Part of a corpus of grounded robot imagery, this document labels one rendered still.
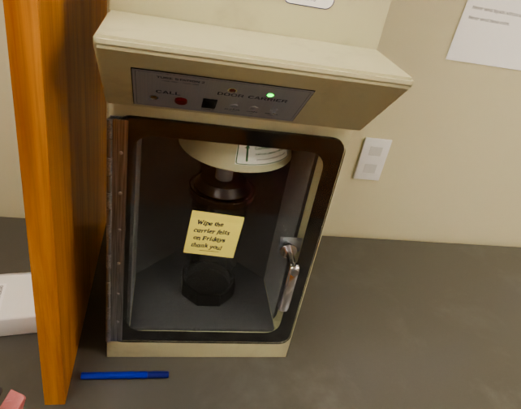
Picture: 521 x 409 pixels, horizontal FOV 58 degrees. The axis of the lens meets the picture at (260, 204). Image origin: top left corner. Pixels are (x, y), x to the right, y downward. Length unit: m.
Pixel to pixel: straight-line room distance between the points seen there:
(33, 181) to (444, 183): 1.04
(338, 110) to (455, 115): 0.71
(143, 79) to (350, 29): 0.26
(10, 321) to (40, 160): 0.42
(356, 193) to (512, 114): 0.42
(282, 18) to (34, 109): 0.29
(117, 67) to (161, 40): 0.06
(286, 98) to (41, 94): 0.25
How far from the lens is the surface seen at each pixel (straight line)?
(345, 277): 1.15
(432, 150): 1.28
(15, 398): 0.64
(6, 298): 0.96
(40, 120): 0.54
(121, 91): 0.55
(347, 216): 1.29
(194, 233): 0.69
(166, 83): 0.52
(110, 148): 0.62
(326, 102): 0.55
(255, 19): 0.59
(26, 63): 0.52
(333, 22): 0.61
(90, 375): 0.86
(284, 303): 0.73
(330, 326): 1.01
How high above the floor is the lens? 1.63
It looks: 31 degrees down
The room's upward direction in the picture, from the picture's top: 12 degrees clockwise
